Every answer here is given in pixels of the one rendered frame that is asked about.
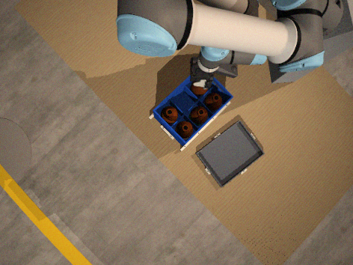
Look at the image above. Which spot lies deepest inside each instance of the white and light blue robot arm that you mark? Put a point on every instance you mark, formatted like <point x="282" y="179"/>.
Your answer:
<point x="230" y="29"/>

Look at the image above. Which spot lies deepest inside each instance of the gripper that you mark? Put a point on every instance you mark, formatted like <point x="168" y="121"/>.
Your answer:
<point x="200" y="77"/>

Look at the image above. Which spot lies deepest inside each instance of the blue divided crate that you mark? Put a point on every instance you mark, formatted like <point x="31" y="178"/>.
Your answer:
<point x="185" y="101"/>

